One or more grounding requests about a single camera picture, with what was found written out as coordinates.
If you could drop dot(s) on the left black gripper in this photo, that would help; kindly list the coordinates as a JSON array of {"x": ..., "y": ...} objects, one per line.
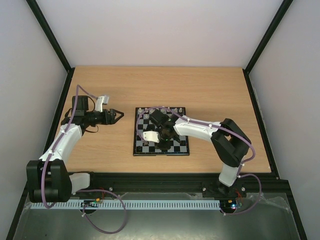
[{"x": 111, "y": 120}]

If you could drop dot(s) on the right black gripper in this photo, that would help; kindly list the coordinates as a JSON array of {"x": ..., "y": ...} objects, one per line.
[{"x": 163, "y": 141}]

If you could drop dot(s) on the black white chess board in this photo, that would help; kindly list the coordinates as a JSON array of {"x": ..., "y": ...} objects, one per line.
[{"x": 159, "y": 120}]

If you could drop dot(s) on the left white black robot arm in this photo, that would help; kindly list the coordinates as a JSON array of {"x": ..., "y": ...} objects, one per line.
[{"x": 48, "y": 180}]

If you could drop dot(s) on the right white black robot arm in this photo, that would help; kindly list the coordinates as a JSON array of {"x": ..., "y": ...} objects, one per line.
[{"x": 229, "y": 141}]

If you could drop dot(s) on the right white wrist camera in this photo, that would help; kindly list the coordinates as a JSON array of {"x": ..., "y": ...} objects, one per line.
[{"x": 151, "y": 136}]

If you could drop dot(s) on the light blue slotted cable duct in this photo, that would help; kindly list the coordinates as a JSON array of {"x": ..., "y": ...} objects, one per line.
[{"x": 115, "y": 204}]

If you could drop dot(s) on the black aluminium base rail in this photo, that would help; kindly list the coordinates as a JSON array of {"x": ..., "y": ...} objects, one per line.
[{"x": 205, "y": 183}]

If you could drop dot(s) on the left black frame post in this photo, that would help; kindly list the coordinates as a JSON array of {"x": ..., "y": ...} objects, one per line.
[{"x": 41, "y": 19}]

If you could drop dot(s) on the black frame post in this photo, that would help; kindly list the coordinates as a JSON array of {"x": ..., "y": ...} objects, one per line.
[
  {"x": 41, "y": 19},
  {"x": 276, "y": 20}
]

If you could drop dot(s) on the right black frame post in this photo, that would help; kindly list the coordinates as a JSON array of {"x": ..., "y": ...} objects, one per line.
[{"x": 276, "y": 20}]

